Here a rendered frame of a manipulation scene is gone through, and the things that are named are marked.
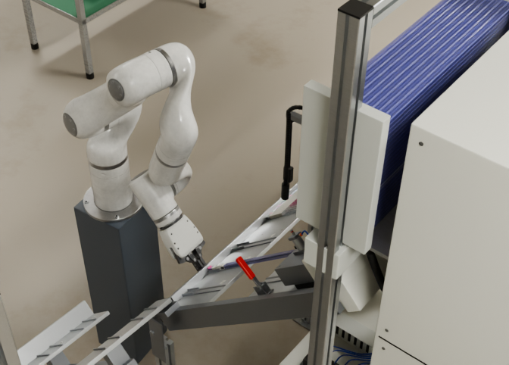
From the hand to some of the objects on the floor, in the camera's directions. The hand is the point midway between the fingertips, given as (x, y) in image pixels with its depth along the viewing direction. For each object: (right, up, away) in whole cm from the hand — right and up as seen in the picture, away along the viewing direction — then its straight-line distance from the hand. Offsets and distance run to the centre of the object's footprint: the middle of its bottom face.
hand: (200, 265), depth 248 cm
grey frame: (+33, -59, +42) cm, 79 cm away
